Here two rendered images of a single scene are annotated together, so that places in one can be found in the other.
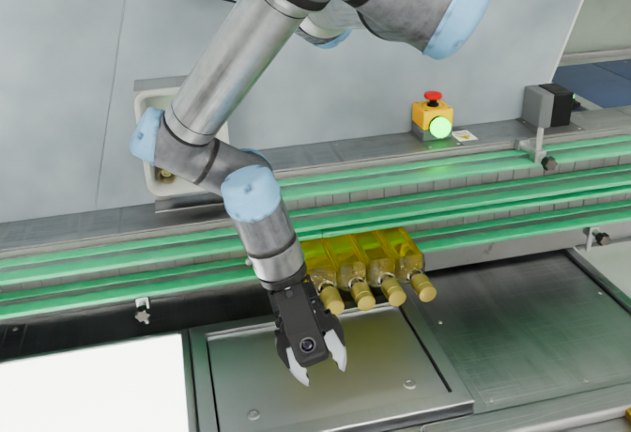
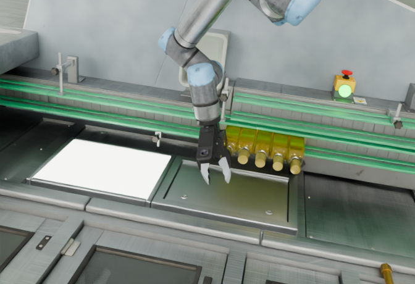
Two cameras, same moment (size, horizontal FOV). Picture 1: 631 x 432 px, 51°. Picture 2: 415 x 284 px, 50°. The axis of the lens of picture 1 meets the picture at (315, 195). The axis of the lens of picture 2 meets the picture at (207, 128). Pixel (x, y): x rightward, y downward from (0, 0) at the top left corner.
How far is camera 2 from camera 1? 0.47 m
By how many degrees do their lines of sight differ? 18
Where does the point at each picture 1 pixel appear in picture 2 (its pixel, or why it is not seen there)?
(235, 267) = not seen: hidden behind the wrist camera
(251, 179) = (200, 66)
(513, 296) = (360, 200)
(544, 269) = (391, 194)
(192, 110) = (183, 28)
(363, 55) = (312, 41)
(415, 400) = (266, 218)
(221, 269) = not seen: hidden behind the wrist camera
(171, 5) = not seen: outside the picture
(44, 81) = (147, 15)
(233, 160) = (201, 60)
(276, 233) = (205, 96)
